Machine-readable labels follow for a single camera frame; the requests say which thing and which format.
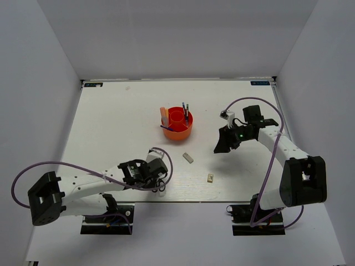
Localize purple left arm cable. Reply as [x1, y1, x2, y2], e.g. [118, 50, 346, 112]
[11, 146, 174, 235]

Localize dark blue clear pen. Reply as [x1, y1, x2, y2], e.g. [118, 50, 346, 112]
[182, 102, 187, 123]

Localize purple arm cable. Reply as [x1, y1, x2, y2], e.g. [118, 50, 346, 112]
[225, 96, 305, 230]
[11, 146, 174, 235]

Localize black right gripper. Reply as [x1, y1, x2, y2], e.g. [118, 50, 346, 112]
[214, 122, 255, 154]

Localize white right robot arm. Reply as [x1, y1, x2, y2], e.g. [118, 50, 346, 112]
[214, 105, 327, 221]

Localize green gel pen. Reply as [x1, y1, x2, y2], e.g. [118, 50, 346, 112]
[185, 104, 189, 126]

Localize white rectangular eraser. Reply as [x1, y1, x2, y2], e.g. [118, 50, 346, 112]
[182, 152, 194, 163]

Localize orange round desk organizer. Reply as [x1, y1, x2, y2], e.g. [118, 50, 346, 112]
[162, 106, 194, 141]

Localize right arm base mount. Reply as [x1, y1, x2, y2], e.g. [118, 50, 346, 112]
[226, 203, 286, 237]

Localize left corner table label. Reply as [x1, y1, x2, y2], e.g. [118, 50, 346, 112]
[84, 83, 103, 88]

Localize right corner table label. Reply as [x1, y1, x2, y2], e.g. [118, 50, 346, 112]
[250, 80, 270, 86]

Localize corner table label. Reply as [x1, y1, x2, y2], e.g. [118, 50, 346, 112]
[84, 83, 103, 88]
[250, 80, 270, 86]

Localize black handled scissors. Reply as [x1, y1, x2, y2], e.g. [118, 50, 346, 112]
[152, 179, 166, 197]

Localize orange cap highlighter marker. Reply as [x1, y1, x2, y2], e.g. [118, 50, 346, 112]
[160, 107, 169, 127]

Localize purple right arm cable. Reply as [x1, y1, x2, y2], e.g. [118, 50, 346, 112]
[225, 96, 305, 230]

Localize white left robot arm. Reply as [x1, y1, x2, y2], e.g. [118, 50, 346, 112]
[28, 156, 168, 226]

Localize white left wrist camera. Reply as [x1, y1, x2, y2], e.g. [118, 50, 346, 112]
[146, 149, 164, 163]

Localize blue ballpoint pen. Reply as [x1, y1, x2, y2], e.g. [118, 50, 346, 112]
[160, 125, 174, 132]

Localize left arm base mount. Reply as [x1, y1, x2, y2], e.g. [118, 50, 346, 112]
[80, 203, 135, 236]

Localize beige barcode eraser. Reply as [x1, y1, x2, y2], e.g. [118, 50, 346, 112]
[207, 174, 214, 183]

